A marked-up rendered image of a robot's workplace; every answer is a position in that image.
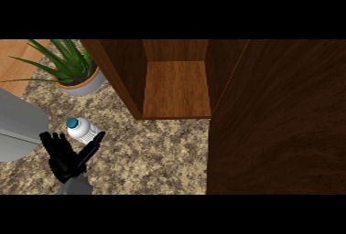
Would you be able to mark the green potted plant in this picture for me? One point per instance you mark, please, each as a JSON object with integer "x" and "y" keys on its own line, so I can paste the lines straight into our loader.
{"x": 66, "y": 62}

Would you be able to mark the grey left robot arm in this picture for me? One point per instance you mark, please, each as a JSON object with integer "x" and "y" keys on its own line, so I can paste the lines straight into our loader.
{"x": 75, "y": 186}

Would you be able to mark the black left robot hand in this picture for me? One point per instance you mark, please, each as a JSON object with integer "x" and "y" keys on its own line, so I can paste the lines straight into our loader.
{"x": 62, "y": 158}

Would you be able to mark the grey plant pot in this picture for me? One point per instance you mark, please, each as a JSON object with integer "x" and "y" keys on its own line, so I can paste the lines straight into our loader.
{"x": 85, "y": 83}

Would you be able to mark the white bottle with teal cap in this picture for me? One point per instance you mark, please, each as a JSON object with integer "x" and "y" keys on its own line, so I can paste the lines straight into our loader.
{"x": 81, "y": 129}

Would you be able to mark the brown wooden cabinet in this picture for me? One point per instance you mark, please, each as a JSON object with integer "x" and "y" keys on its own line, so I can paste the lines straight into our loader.
{"x": 175, "y": 88}

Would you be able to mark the dark wooden cabinet door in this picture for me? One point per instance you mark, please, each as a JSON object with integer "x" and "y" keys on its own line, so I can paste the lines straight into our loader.
{"x": 276, "y": 122}

